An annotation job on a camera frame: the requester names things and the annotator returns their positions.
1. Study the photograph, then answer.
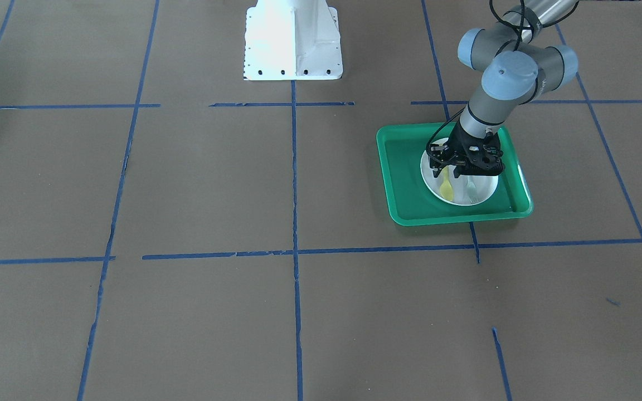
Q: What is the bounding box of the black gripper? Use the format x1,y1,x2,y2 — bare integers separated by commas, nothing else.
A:
439,123,494,179

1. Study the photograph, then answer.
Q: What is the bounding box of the yellow plastic spoon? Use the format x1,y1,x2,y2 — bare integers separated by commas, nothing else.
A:
439,171,454,202

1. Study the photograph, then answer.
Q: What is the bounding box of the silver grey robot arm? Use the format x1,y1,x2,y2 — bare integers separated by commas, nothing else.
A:
425,1,579,177

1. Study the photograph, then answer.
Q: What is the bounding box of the white round plate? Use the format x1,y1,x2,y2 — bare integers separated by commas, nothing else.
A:
420,151,499,207

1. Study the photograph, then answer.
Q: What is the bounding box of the pale green plastic fork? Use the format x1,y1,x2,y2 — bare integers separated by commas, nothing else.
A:
465,176,480,204

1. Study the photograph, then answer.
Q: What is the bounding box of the green plastic tray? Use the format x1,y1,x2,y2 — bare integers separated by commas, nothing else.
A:
377,123,533,227

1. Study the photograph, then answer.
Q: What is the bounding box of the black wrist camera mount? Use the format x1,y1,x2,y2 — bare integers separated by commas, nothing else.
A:
463,135,506,176

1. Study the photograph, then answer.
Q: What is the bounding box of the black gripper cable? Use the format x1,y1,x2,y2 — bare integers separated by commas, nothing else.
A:
425,0,528,168

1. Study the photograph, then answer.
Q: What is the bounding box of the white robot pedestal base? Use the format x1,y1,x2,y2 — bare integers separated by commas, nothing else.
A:
243,1,344,81

